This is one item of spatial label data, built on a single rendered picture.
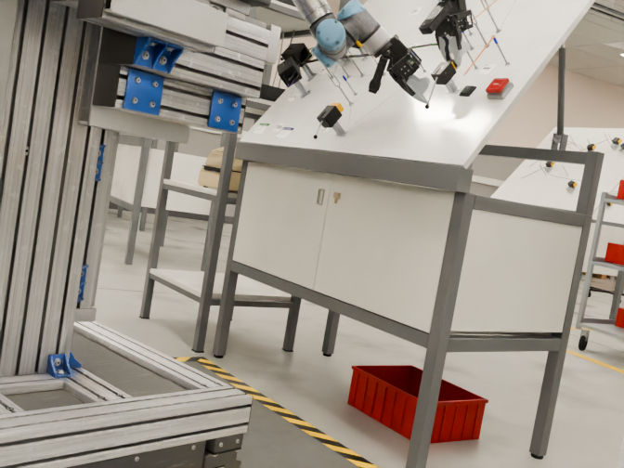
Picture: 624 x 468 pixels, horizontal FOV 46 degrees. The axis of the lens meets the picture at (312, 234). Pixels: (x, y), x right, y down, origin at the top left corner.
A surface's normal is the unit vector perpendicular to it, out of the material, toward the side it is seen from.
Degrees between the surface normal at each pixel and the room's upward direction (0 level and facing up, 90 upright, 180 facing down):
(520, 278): 90
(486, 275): 90
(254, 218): 90
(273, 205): 90
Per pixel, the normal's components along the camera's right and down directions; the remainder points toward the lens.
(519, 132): 0.45, 0.14
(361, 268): -0.80, -0.09
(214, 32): 0.72, 0.17
